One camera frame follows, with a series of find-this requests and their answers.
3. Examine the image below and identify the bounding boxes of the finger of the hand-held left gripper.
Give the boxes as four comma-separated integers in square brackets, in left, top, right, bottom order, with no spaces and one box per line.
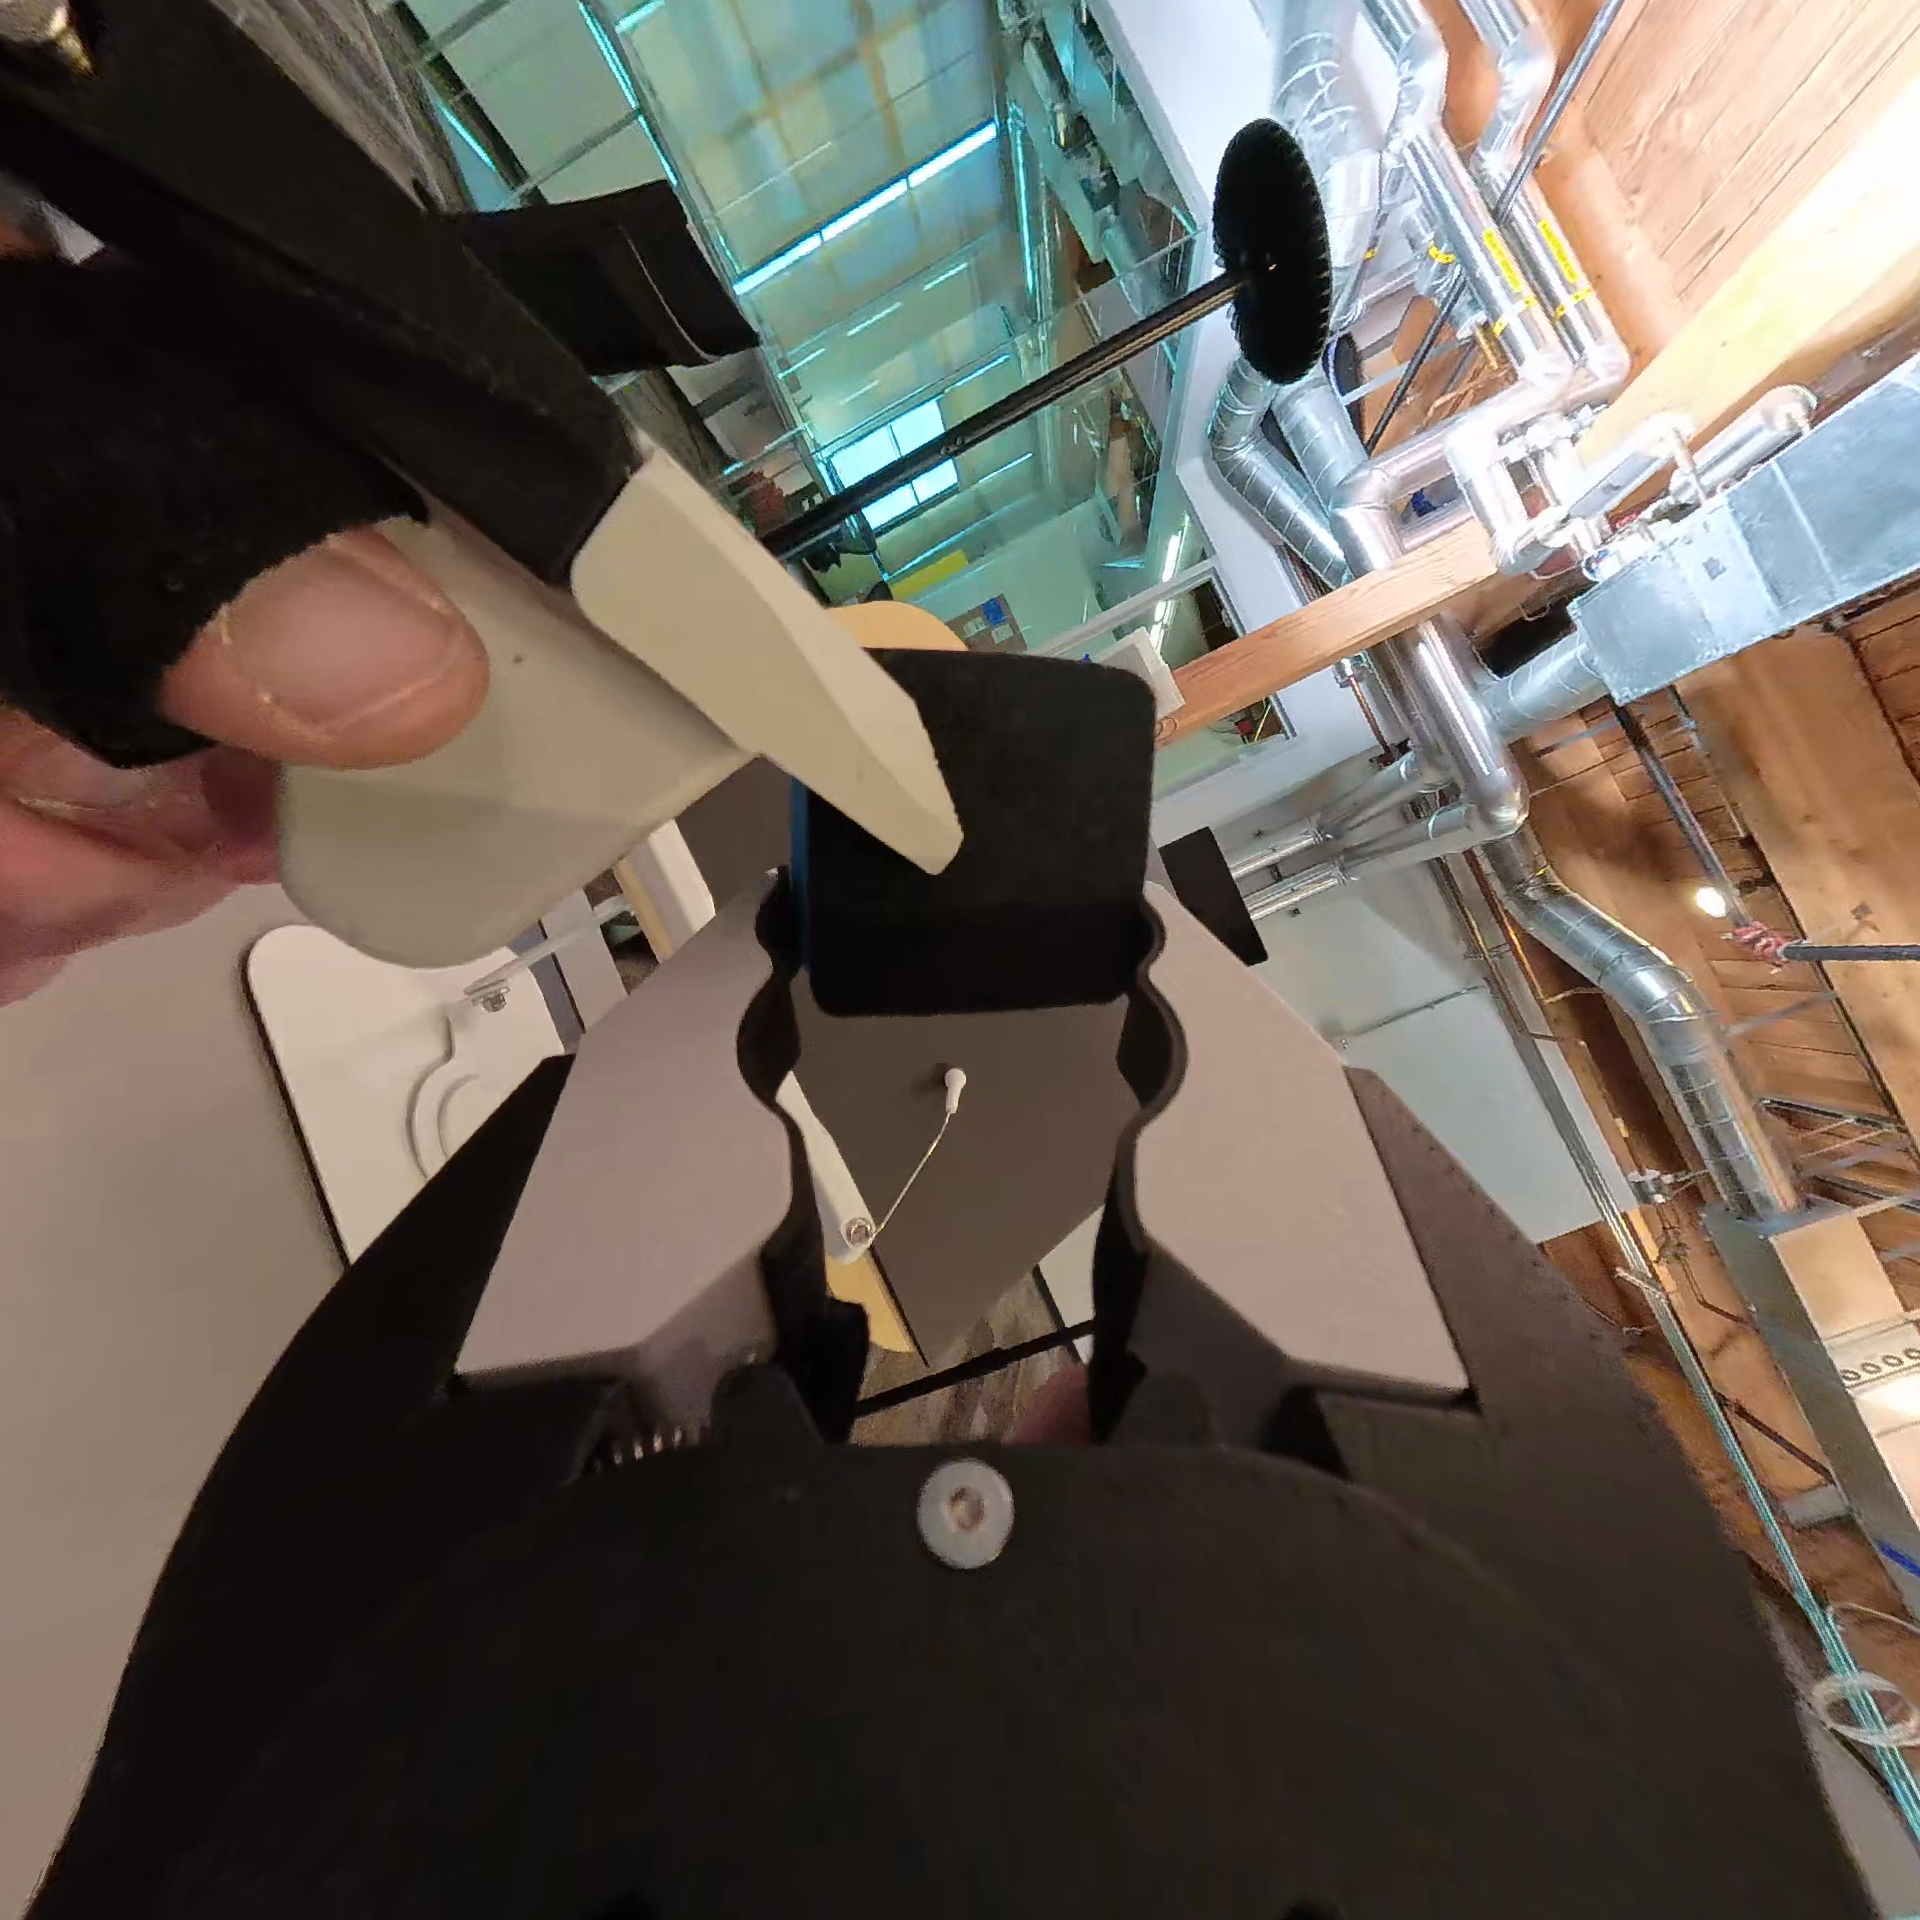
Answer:
[570,443,969,878]

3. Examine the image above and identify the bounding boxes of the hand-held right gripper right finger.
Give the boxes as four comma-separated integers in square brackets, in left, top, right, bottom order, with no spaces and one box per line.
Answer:
[1096,892,1473,1414]

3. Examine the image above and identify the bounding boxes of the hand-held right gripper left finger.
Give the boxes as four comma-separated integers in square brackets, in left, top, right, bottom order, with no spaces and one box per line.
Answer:
[451,869,829,1397]

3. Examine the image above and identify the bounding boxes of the blue whiteboard eraser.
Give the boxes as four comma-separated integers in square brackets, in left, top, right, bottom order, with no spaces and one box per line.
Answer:
[784,645,1167,1024]

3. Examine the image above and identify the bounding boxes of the person's left hand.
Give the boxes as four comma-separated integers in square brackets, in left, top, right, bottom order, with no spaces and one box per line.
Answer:
[0,524,497,1011]

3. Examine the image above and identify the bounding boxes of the black backdrop board stand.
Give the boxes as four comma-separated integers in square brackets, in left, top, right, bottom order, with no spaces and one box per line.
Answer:
[792,599,1167,1369]

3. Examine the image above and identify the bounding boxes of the wooden ceiling post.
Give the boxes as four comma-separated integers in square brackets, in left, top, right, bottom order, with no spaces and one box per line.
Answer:
[1155,511,1510,748]

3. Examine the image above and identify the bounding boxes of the silver ceiling duct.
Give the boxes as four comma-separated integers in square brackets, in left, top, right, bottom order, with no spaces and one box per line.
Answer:
[1201,0,1920,1564]

